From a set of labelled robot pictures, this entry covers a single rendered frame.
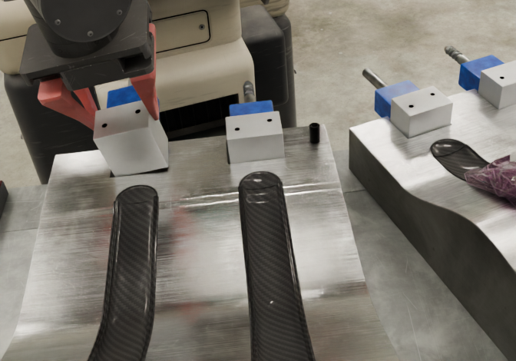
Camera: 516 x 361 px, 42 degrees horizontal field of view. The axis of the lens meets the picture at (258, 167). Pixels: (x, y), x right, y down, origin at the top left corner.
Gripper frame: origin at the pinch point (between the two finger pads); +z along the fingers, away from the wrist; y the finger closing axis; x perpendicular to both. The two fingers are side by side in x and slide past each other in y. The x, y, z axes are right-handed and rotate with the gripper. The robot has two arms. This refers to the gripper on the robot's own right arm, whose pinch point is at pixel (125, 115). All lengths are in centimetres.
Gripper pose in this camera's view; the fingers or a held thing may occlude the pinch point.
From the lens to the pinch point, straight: 60.9
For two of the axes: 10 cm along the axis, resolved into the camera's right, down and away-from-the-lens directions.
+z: 2.1, 6.4, 7.4
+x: -1.0, -7.3, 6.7
